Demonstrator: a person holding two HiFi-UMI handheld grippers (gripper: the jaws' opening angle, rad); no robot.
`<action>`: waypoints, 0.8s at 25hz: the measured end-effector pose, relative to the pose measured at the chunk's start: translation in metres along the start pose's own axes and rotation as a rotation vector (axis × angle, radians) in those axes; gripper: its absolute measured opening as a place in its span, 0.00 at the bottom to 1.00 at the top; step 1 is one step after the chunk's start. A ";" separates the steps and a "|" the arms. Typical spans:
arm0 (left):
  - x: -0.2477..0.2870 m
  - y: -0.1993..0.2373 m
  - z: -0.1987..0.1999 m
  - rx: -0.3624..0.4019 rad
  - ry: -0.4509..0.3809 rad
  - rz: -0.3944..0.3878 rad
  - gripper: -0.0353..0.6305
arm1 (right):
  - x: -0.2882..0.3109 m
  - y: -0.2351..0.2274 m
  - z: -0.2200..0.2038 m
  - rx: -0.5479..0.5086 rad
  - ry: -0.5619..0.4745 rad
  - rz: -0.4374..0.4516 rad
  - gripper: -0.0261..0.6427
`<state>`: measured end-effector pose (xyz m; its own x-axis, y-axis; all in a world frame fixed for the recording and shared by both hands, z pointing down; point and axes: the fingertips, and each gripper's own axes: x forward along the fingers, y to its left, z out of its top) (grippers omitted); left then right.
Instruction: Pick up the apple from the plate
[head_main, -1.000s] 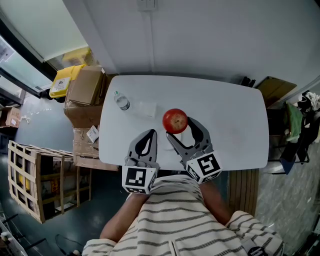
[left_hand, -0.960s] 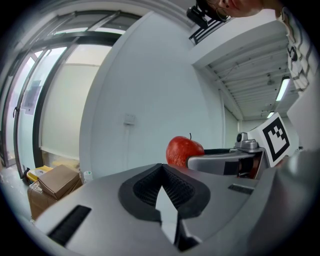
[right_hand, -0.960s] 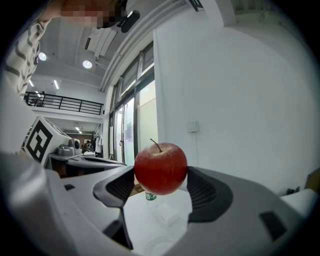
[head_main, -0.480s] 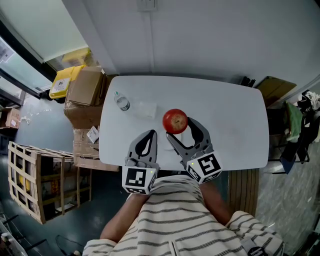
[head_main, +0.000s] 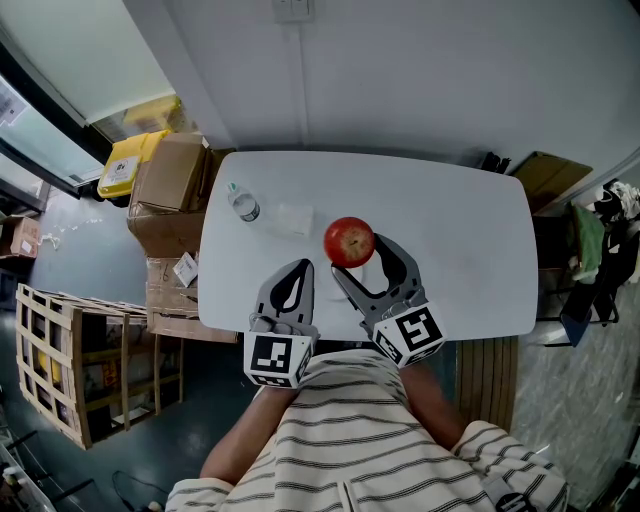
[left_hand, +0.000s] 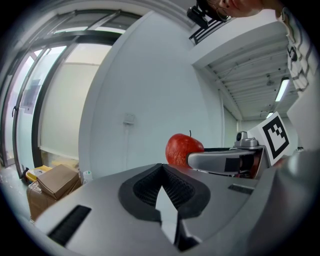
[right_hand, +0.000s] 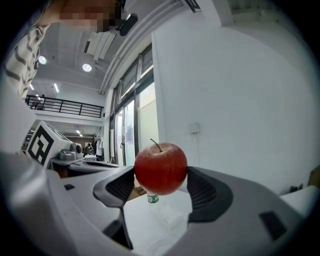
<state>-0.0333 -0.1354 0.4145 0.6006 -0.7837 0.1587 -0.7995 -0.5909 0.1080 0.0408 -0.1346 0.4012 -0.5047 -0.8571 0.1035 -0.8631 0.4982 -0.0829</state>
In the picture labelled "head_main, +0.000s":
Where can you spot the wooden crate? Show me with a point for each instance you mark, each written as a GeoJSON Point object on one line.
{"type": "Point", "coordinates": [52, 355]}

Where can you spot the flat cardboard sheet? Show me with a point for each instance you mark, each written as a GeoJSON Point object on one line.
{"type": "Point", "coordinates": [550, 180]}

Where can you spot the black power adapter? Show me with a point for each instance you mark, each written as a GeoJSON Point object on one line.
{"type": "Point", "coordinates": [496, 163]}

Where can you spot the red apple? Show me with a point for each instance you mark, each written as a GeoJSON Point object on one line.
{"type": "Point", "coordinates": [349, 242]}

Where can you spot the yellow flat cardboard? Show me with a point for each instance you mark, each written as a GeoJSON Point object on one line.
{"type": "Point", "coordinates": [152, 112]}

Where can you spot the person's left forearm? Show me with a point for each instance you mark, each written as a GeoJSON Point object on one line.
{"type": "Point", "coordinates": [245, 440]}

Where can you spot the medium cardboard box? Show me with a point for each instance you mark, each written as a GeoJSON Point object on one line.
{"type": "Point", "coordinates": [162, 232]}

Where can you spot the wooden rack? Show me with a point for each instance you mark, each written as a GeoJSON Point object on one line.
{"type": "Point", "coordinates": [550, 252]}

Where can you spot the small cardboard box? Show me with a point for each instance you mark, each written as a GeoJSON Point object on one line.
{"type": "Point", "coordinates": [172, 170]}

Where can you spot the green cloth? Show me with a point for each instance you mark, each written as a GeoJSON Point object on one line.
{"type": "Point", "coordinates": [587, 242]}

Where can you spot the white paper packet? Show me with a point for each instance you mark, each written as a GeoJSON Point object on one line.
{"type": "Point", "coordinates": [186, 269]}

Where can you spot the person's striped shirt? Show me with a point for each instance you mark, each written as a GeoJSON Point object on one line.
{"type": "Point", "coordinates": [350, 450]}

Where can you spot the person's right forearm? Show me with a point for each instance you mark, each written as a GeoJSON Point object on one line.
{"type": "Point", "coordinates": [432, 407]}

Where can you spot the cardboard box white label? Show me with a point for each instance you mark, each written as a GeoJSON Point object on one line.
{"type": "Point", "coordinates": [20, 237]}

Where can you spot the blue chair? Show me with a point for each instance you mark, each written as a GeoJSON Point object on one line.
{"type": "Point", "coordinates": [577, 317]}

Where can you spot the large labelled cardboard box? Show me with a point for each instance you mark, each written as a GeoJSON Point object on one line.
{"type": "Point", "coordinates": [167, 305]}

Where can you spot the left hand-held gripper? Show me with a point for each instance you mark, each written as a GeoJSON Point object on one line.
{"type": "Point", "coordinates": [270, 356]}

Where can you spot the wooden slat board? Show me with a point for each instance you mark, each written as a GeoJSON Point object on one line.
{"type": "Point", "coordinates": [485, 385]}

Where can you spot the yellow bin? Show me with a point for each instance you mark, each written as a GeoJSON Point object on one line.
{"type": "Point", "coordinates": [120, 167]}

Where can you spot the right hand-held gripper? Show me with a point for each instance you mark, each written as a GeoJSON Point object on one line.
{"type": "Point", "coordinates": [415, 332]}

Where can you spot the glass door black frame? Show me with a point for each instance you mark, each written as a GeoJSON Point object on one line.
{"type": "Point", "coordinates": [30, 145]}

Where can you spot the clear water bottle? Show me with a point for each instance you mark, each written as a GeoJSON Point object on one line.
{"type": "Point", "coordinates": [244, 202]}

